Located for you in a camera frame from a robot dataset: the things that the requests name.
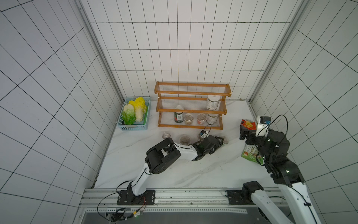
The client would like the green napa cabbage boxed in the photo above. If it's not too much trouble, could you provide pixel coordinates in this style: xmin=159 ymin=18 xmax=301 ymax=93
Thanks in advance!
xmin=122 ymin=104 xmax=136 ymax=125

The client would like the large white-lid can middle shelf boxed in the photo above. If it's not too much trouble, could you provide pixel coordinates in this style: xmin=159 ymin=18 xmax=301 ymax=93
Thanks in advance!
xmin=206 ymin=95 xmax=221 ymax=111

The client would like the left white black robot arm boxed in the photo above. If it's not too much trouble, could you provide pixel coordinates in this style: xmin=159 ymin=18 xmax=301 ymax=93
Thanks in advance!
xmin=117 ymin=135 xmax=224 ymax=205

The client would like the small jar pink label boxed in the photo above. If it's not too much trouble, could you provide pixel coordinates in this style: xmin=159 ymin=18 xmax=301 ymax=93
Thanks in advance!
xmin=197 ymin=113 xmax=207 ymax=125

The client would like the wooden three-tier shelf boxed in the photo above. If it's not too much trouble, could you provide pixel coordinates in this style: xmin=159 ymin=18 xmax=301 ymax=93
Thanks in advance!
xmin=154 ymin=82 xmax=231 ymax=130

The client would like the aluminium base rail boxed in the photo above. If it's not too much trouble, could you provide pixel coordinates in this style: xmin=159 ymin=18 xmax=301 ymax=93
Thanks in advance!
xmin=81 ymin=187 xmax=304 ymax=215

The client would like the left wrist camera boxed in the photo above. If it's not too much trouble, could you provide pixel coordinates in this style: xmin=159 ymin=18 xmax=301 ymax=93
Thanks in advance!
xmin=198 ymin=130 xmax=208 ymax=141

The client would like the seed jar red label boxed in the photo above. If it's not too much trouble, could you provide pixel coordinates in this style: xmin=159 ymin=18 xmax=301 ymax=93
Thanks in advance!
xmin=180 ymin=135 xmax=191 ymax=145

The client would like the red snack bowl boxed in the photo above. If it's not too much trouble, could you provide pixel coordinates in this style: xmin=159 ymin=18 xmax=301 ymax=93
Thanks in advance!
xmin=241 ymin=119 xmax=256 ymax=130

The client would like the white can bottom shelf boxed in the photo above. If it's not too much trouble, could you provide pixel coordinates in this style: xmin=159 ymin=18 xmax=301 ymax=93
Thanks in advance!
xmin=207 ymin=113 xmax=219 ymax=124

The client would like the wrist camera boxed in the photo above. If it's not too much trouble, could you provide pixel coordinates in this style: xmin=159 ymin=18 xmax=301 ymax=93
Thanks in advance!
xmin=198 ymin=130 xmax=208 ymax=141
xmin=255 ymin=116 xmax=271 ymax=137

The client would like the dark green bottle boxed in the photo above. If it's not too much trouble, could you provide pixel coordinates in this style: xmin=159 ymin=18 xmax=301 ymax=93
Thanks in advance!
xmin=174 ymin=105 xmax=184 ymax=123

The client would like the seed jar dark label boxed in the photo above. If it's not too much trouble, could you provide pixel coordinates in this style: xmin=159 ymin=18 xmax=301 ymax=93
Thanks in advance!
xmin=162 ymin=132 xmax=171 ymax=139

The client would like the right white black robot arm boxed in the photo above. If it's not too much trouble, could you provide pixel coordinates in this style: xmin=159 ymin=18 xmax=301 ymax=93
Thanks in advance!
xmin=225 ymin=124 xmax=321 ymax=224

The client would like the green snack packet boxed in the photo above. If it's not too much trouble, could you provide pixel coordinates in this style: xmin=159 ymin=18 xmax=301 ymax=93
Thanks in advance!
xmin=241 ymin=145 xmax=264 ymax=165

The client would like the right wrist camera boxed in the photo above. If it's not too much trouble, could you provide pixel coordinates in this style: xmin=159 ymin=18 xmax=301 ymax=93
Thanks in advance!
xmin=255 ymin=116 xmax=271 ymax=137

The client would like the blue plastic basket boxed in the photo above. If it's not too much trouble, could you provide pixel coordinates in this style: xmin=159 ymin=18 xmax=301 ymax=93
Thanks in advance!
xmin=117 ymin=97 xmax=151 ymax=131

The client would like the small jar yellow label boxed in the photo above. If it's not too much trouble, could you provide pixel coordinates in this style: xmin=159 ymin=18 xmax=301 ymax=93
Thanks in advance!
xmin=184 ymin=113 xmax=194 ymax=126

